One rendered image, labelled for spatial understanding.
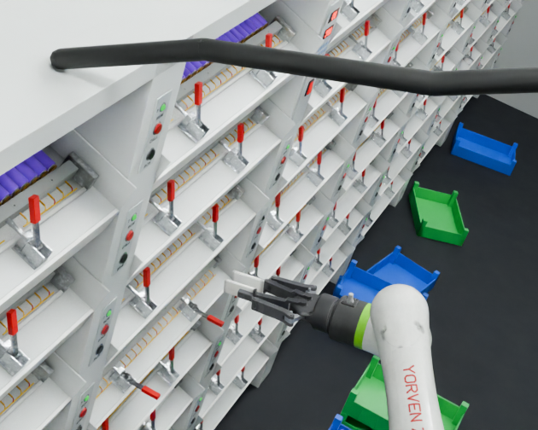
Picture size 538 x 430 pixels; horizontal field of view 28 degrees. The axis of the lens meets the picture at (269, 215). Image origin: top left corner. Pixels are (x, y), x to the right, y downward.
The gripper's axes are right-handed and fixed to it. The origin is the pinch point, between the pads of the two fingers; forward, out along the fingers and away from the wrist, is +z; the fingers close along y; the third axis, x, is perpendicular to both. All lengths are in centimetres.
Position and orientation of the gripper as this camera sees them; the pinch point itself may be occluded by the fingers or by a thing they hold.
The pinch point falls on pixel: (242, 285)
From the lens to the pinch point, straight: 220.1
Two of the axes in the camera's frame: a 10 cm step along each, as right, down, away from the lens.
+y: -4.1, 4.2, -8.1
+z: -9.1, -2.8, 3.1
